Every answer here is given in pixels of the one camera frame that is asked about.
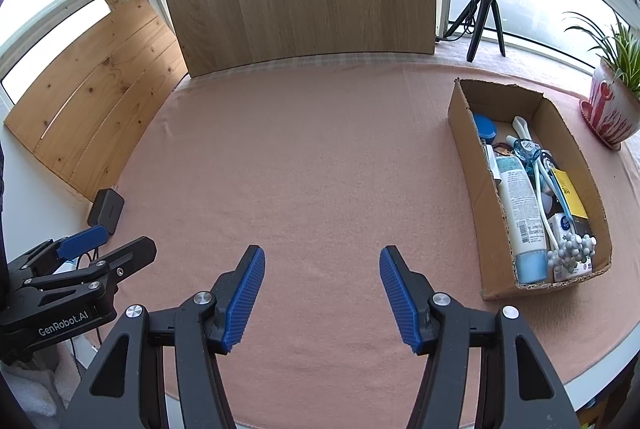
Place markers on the yellow packet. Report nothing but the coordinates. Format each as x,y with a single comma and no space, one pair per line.
575,199

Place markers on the blue round lid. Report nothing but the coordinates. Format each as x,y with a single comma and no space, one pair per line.
485,126

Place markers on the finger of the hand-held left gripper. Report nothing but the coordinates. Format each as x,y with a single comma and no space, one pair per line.
82,241
130,254

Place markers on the white lotion bottle blue cap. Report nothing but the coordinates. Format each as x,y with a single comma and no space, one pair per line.
522,209

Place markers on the green spider plant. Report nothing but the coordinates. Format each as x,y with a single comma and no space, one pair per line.
622,54

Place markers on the black power adapter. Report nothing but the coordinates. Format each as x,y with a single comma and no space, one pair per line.
106,209

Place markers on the dotted white tissue pack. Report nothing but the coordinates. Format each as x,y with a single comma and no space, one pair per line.
560,226

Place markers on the red white flower pot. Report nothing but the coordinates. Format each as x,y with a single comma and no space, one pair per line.
612,109

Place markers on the pine wood panel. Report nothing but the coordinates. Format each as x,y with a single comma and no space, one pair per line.
100,99

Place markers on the black tripod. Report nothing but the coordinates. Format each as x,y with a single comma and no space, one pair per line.
477,34

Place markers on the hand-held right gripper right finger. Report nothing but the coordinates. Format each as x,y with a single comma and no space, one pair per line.
400,299

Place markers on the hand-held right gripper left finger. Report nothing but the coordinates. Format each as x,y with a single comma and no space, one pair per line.
245,294

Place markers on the cardboard box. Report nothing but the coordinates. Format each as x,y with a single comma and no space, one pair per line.
470,169

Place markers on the pink table cloth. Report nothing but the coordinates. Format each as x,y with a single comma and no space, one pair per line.
325,159

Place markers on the person's left hand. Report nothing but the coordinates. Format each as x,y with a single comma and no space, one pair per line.
35,399

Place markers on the small clear blue bottle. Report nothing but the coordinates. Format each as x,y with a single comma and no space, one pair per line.
527,150

